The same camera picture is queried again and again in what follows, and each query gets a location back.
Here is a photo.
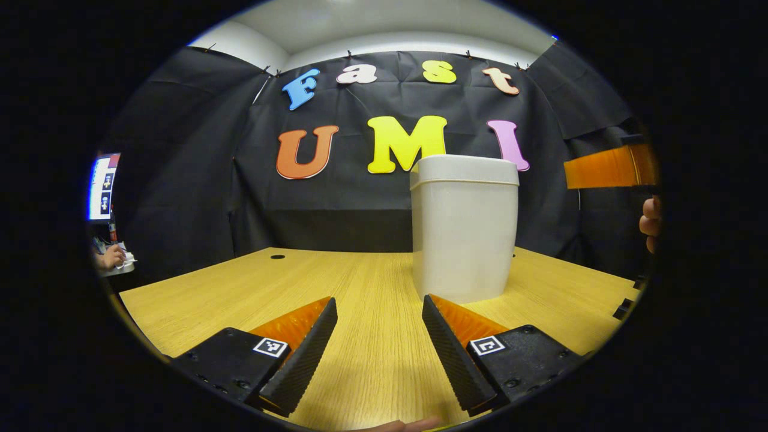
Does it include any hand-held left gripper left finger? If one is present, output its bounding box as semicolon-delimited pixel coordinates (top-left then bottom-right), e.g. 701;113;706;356
170;296;338;418

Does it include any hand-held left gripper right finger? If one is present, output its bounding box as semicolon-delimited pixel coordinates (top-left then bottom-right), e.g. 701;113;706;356
421;293;586;418

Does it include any white desktop garbage bin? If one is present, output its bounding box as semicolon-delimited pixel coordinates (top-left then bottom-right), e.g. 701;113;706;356
410;154;520;305

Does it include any wooden desktop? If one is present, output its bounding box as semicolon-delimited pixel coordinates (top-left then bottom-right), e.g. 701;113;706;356
119;246;643;431

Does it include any white paper sheet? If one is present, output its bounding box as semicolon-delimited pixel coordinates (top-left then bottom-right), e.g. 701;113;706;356
99;242;138;277

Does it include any black backdrop cloth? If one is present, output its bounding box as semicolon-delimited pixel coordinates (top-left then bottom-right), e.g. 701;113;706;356
99;42;661;295

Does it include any computer monitor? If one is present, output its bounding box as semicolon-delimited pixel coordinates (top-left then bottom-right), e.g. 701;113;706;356
88;153;121;223

